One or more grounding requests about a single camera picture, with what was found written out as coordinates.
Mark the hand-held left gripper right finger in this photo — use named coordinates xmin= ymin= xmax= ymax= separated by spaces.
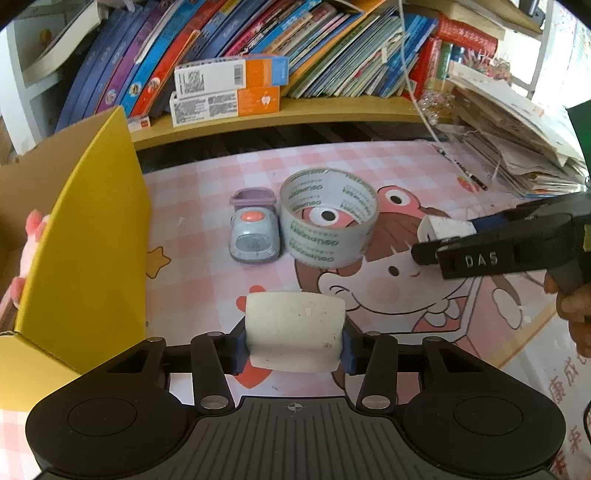
xmin=341 ymin=318 xmax=509 ymax=415

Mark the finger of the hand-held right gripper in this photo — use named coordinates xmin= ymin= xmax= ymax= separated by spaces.
xmin=471 ymin=191 xmax=591 ymax=232
xmin=410 ymin=215 xmax=578 ymax=267

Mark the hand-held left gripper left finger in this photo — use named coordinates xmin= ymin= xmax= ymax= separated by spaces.
xmin=82 ymin=318 xmax=251 ymax=415

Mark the white foam block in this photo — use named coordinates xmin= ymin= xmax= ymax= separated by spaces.
xmin=245 ymin=291 xmax=346 ymax=372

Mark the grey tape roll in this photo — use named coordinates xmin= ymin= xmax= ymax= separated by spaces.
xmin=280 ymin=168 xmax=379 ymax=268

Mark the grey purple toy car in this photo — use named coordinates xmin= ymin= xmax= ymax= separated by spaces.
xmin=228 ymin=187 xmax=281 ymax=265

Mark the yellow cardboard box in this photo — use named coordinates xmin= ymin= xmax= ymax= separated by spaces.
xmin=0 ymin=106 xmax=153 ymax=411

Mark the pink plush pig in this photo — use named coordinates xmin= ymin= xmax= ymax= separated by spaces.
xmin=0 ymin=210 xmax=51 ymax=315

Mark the person's right hand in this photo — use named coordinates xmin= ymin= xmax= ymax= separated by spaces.
xmin=544 ymin=272 xmax=591 ymax=356

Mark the black marker pen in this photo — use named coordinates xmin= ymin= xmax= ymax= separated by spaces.
xmin=434 ymin=145 xmax=489 ymax=191

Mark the pile of papers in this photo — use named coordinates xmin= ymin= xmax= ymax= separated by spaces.
xmin=445 ymin=62 xmax=589 ymax=199

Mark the white desk pad yellow border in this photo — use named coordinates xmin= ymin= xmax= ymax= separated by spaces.
xmin=496 ymin=295 xmax=591 ymax=480

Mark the pink checkered table mat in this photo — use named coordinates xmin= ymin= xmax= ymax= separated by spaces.
xmin=0 ymin=138 xmax=591 ymax=480

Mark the white and wooden bookshelf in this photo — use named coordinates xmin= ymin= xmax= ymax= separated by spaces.
xmin=0 ymin=0 xmax=555 ymax=153

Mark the orange white carton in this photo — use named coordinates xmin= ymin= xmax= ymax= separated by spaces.
xmin=169 ymin=85 xmax=281 ymax=127
xmin=174 ymin=54 xmax=290 ymax=100

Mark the row of children's books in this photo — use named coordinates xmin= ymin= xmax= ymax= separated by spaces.
xmin=55 ymin=0 xmax=499 ymax=121

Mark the thick paperback book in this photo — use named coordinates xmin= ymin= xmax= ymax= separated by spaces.
xmin=21 ymin=0 xmax=105 ymax=84

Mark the clear bead string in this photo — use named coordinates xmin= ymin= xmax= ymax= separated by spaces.
xmin=418 ymin=90 xmax=455 ymax=125

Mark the white cable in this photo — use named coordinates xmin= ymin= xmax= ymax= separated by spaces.
xmin=397 ymin=0 xmax=499 ymax=185

